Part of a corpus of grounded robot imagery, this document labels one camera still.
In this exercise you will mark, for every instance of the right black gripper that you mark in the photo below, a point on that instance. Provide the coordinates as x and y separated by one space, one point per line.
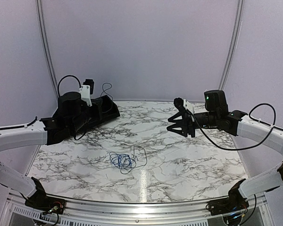
187 129

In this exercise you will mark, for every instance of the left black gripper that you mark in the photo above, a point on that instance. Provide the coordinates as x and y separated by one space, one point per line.
93 101

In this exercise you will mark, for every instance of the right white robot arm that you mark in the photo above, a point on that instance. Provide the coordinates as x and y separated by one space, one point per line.
254 129

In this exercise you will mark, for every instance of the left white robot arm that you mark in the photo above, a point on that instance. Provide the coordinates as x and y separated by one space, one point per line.
21 136

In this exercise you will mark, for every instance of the black three-compartment bin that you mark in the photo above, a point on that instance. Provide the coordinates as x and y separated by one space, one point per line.
106 109

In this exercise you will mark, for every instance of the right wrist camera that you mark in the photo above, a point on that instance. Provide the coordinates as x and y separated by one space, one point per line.
183 106

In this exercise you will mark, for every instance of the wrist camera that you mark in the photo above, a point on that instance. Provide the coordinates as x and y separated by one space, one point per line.
86 91
183 106

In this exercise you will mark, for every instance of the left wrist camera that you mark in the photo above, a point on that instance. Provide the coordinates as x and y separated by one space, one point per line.
86 91

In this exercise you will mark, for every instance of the right aluminium frame post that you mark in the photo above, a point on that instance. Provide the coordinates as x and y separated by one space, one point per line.
233 44

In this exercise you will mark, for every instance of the aluminium frame post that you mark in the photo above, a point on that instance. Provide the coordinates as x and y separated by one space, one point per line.
233 44
46 47

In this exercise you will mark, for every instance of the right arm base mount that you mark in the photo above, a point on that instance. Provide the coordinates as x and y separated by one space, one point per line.
223 206

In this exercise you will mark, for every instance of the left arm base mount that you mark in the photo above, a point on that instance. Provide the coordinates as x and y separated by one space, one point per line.
46 204

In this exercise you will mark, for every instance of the aluminium front rail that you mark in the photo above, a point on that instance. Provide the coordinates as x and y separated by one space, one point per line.
92 213

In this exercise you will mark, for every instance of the left aluminium frame post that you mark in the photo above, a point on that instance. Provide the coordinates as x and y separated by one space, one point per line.
46 47

